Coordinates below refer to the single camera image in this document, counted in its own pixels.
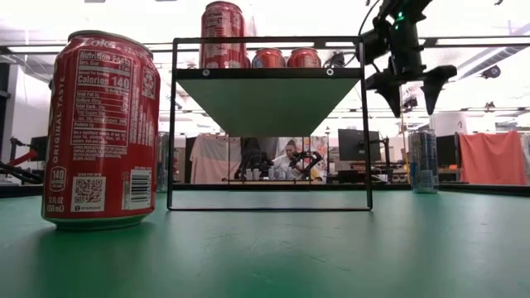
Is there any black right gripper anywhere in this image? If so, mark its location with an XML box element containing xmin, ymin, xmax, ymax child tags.
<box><xmin>366</xmin><ymin>0</ymin><xmax>459</xmax><ymax>119</ymax></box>

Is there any slim blue silver can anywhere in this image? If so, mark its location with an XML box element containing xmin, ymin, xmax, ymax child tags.
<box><xmin>407</xmin><ymin>127</ymin><xmax>441</xmax><ymax>195</ymax></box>

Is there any red Fanta can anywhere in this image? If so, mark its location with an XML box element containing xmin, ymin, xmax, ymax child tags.
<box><xmin>287</xmin><ymin>46</ymin><xmax>323</xmax><ymax>70</ymax></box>

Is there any red soda can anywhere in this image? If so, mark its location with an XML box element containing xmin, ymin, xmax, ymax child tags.
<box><xmin>250</xmin><ymin>47</ymin><xmax>287</xmax><ymax>70</ymax></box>

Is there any red Coca-Cola can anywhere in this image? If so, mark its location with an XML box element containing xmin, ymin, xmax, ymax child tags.
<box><xmin>200</xmin><ymin>0</ymin><xmax>249</xmax><ymax>70</ymax></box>

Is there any red Coke can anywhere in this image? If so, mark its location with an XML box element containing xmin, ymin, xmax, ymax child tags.
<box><xmin>41</xmin><ymin>29</ymin><xmax>161</xmax><ymax>231</ymax></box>

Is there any white cabinet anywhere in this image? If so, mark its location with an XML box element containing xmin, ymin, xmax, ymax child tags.
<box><xmin>428</xmin><ymin>110</ymin><xmax>460</xmax><ymax>137</ymax></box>

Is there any black monitor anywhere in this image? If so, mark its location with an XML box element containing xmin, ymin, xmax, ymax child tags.
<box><xmin>27</xmin><ymin>135</ymin><xmax>49</xmax><ymax>163</ymax></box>
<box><xmin>337</xmin><ymin>127</ymin><xmax>382</xmax><ymax>163</ymax></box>
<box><xmin>436</xmin><ymin>134</ymin><xmax>459</xmax><ymax>169</ymax></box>

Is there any black ceiling-mounted device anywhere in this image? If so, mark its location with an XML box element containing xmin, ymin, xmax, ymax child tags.
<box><xmin>479</xmin><ymin>64</ymin><xmax>502</xmax><ymax>79</ymax></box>

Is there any black mounted device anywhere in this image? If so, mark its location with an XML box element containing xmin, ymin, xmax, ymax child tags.
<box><xmin>326</xmin><ymin>50</ymin><xmax>346</xmax><ymax>70</ymax></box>

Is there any distant cluttered desk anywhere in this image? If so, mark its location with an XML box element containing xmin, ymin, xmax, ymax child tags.
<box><xmin>349</xmin><ymin>161</ymin><xmax>411</xmax><ymax>184</ymax></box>

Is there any floral hanging cloth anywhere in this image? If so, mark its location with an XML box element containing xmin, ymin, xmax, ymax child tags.
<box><xmin>289</xmin><ymin>135</ymin><xmax>329</xmax><ymax>183</ymax></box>

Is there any orange hanging cloth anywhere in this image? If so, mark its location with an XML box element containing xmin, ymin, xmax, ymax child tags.
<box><xmin>458</xmin><ymin>130</ymin><xmax>528</xmax><ymax>186</ymax></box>

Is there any person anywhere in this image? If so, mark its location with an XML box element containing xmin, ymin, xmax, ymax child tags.
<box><xmin>272</xmin><ymin>139</ymin><xmax>307</xmax><ymax>181</ymax></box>

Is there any white pink hanging cloth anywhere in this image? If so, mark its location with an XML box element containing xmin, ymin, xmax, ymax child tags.
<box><xmin>189</xmin><ymin>132</ymin><xmax>231</xmax><ymax>185</ymax></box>

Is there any dark storage rack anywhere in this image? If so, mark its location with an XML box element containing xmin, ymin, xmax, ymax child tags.
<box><xmin>0</xmin><ymin>61</ymin><xmax>12</xmax><ymax>161</ymax></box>

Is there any thin hanging cable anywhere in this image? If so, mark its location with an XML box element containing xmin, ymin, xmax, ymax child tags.
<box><xmin>397</xmin><ymin>84</ymin><xmax>407</xmax><ymax>140</ymax></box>

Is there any black right wrist camera housing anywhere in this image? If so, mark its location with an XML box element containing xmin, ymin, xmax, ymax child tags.
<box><xmin>358</xmin><ymin>16</ymin><xmax>393</xmax><ymax>66</ymax></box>

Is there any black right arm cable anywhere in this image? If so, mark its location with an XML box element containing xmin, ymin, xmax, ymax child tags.
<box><xmin>358</xmin><ymin>0</ymin><xmax>382</xmax><ymax>39</ymax></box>

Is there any wooden shelf black metal frame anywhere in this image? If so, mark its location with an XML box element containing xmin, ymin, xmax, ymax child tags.
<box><xmin>166</xmin><ymin>36</ymin><xmax>373</xmax><ymax>212</ymax></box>

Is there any black metal rig frame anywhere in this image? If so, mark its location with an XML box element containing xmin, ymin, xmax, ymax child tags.
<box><xmin>0</xmin><ymin>181</ymin><xmax>530</xmax><ymax>199</ymax></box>

